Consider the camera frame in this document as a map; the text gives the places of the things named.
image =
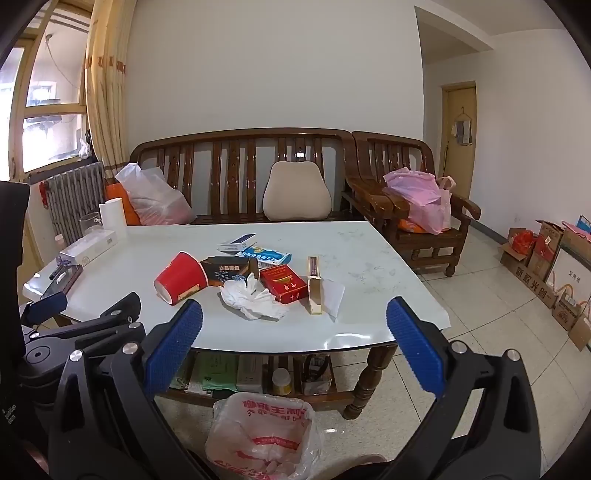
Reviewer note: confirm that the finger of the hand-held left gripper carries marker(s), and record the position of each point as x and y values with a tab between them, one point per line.
46	307
120	311

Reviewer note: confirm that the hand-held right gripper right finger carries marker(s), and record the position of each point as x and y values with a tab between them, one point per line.
415	346

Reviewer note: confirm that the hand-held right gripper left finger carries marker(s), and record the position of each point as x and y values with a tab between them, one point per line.
175	341

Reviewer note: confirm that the red paper cup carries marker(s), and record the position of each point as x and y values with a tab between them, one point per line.
182	277

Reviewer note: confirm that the white tissue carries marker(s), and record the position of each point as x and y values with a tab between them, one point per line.
251	300

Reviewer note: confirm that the dark snack packet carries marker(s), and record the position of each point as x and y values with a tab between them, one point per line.
226	270

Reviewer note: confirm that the white paper sheet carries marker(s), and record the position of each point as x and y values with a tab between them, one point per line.
333	297

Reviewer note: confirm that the long gold box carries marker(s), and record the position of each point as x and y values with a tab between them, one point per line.
315	288

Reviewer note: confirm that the red cigarette box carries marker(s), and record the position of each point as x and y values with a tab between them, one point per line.
284	284

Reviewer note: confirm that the bin with white plastic bag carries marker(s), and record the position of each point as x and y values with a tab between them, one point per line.
258	438

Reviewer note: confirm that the black marker pen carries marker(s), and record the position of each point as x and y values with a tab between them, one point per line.
57	272

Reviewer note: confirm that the green packet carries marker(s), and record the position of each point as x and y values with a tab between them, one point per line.
217	371

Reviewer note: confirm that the long white box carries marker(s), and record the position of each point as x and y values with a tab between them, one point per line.
90	247

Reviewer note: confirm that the pale carton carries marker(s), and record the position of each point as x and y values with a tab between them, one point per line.
249	374

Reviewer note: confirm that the red hanging ornament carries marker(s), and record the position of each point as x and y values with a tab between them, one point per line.
44	194

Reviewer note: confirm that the clear glass cup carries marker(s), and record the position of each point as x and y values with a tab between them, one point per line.
90	226

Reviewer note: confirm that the white paper towel roll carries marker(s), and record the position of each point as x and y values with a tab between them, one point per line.
112	213

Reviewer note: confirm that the white top wooden coffee table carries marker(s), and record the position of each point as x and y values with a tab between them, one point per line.
360	263

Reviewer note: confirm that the grey radiator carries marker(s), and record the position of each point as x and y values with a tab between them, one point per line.
76	194

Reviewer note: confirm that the orange bag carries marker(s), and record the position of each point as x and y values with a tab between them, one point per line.
117	198

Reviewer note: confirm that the white jar yellow lid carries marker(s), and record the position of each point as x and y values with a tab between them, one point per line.
281	381

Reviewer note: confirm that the blue and white small box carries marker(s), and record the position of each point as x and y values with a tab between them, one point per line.
238	243

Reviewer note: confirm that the translucent white plastic bag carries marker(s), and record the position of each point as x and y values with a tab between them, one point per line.
154	198

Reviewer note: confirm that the orange packet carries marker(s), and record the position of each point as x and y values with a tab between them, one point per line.
411	226

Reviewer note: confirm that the printed low cardboard box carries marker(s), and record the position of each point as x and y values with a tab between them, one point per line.
517	272

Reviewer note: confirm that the light blue medicine box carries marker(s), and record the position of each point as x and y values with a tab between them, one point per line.
272	257

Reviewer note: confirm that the small white plastic bag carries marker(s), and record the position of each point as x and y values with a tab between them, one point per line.
84	148

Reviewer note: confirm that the pink plastic bag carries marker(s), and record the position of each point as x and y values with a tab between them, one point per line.
425	198

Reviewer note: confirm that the red plastic bag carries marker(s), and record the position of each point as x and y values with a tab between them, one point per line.
524	241

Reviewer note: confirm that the small brown cardboard box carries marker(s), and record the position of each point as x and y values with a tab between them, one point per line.
565	314

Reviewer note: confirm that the brown wooden armchair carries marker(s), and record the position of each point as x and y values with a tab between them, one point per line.
369	194

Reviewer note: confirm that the tall brown cardboard box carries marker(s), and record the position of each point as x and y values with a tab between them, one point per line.
547	244

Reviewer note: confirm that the large white printed box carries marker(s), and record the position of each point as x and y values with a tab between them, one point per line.
572	277

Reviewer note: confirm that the yellow wooden door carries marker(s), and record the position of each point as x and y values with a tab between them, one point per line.
457	170

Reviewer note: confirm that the brown wooden bench sofa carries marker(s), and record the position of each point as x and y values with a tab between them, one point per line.
221	161

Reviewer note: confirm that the yellow framed window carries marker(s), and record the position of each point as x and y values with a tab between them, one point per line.
51	92

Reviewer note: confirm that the beige back cushion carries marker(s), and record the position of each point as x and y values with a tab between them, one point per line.
298	191

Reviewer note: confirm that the yellow curtain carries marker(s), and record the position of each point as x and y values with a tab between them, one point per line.
106	83

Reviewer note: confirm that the hanging cloth on door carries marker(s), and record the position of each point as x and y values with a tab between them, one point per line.
462	129

